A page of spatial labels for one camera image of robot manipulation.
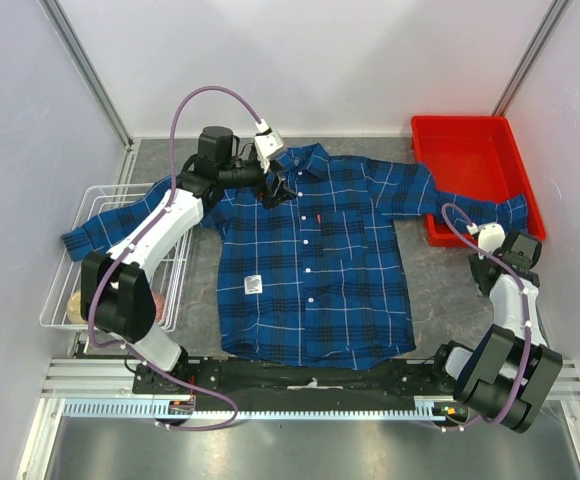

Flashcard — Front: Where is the blue plaid shirt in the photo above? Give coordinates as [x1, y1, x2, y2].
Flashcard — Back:
[62, 144, 528, 370]

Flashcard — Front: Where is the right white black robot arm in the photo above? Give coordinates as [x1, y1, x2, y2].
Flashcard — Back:
[427, 230, 563, 433]

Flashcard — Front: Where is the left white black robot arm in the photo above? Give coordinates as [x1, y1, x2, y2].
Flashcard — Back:
[80, 122, 295, 393]

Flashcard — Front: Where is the red plastic bin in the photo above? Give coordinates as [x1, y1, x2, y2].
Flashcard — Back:
[411, 115, 546, 241]

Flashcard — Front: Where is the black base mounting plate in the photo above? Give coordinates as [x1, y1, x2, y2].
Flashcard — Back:
[132, 355, 489, 412]

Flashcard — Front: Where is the pink patterned ceramic bowl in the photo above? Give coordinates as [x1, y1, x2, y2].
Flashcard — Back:
[152, 291, 166, 326]

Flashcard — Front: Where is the beige ceramic bowl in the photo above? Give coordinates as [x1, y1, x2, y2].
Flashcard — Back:
[66, 290, 87, 325]

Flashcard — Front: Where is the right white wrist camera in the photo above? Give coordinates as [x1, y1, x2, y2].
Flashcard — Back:
[467, 222, 506, 259]

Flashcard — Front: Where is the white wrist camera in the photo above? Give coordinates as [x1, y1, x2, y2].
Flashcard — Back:
[467, 222, 506, 259]
[254, 118, 286, 174]

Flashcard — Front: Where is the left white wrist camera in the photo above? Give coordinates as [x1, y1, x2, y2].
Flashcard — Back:
[254, 118, 286, 174]

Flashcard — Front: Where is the white wire dish rack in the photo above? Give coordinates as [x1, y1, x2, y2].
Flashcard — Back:
[39, 183, 193, 333]

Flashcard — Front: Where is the aluminium slotted rail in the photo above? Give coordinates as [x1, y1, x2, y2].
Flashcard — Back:
[63, 398, 462, 421]

